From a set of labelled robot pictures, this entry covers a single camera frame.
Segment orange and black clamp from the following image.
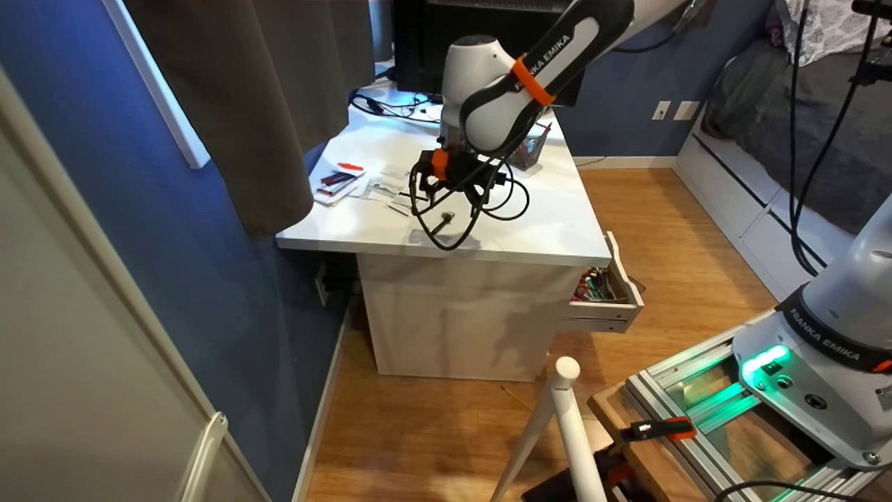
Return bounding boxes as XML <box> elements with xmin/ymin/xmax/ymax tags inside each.
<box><xmin>618</xmin><ymin>415</ymin><xmax>696</xmax><ymax>446</ymax></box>

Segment white window trim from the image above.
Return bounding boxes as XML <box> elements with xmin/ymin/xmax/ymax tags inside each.
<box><xmin>96</xmin><ymin>0</ymin><xmax>213</xmax><ymax>174</ymax></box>

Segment open white drawer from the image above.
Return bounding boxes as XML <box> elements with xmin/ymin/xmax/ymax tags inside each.
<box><xmin>565</xmin><ymin>231</ymin><xmax>645</xmax><ymax>334</ymax></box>

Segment grey-brown curtain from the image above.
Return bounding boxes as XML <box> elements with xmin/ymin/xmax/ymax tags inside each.
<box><xmin>121</xmin><ymin>0</ymin><xmax>375</xmax><ymax>238</ymax></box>

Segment colourful drawer clutter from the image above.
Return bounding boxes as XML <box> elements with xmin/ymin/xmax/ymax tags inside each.
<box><xmin>570</xmin><ymin>265</ymin><xmax>627</xmax><ymax>308</ymax></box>

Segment aluminium rail robot platform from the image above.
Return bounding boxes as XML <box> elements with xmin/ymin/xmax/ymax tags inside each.
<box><xmin>587</xmin><ymin>316</ymin><xmax>892</xmax><ymax>502</ymax></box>

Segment black mesh pen holder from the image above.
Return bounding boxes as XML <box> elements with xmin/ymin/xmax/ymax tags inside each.
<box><xmin>507</xmin><ymin>114</ymin><xmax>558</xmax><ymax>174</ymax></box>

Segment black computer monitor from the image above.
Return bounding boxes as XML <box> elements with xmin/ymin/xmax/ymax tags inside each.
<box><xmin>388</xmin><ymin>0</ymin><xmax>580</xmax><ymax>96</ymax></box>

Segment black hanging cables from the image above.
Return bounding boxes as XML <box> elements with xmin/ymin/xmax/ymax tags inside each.
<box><xmin>786</xmin><ymin>0</ymin><xmax>892</xmax><ymax>276</ymax></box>

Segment white desk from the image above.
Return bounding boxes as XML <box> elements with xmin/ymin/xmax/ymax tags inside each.
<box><xmin>273</xmin><ymin>79</ymin><xmax>613</xmax><ymax>385</ymax></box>

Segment black gripper orange clip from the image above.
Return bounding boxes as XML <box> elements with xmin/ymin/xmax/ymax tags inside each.
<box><xmin>413</xmin><ymin>142</ymin><xmax>509</xmax><ymax>231</ymax></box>

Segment white tripod post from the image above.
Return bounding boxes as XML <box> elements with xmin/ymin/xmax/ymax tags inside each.
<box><xmin>488</xmin><ymin>355</ymin><xmax>611</xmax><ymax>502</ymax></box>

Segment white door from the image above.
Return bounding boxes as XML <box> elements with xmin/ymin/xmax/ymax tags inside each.
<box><xmin>0</xmin><ymin>68</ymin><xmax>273</xmax><ymax>502</ymax></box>

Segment white bed base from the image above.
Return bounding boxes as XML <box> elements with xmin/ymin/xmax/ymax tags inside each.
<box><xmin>673</xmin><ymin>129</ymin><xmax>857</xmax><ymax>302</ymax></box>

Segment patterned grey pillow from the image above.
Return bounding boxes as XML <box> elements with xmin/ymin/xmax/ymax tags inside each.
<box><xmin>778</xmin><ymin>0</ymin><xmax>892</xmax><ymax>68</ymax></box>

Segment white rounded rail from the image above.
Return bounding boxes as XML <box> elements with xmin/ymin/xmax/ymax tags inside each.
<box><xmin>176</xmin><ymin>412</ymin><xmax>232</xmax><ymax>502</ymax></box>

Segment bed with grey blanket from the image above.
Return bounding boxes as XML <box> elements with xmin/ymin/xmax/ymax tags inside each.
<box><xmin>705</xmin><ymin>0</ymin><xmax>892</xmax><ymax>234</ymax></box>

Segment stack of colourful cards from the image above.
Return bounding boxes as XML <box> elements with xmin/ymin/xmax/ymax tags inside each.
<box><xmin>312</xmin><ymin>160</ymin><xmax>367</xmax><ymax>206</ymax></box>

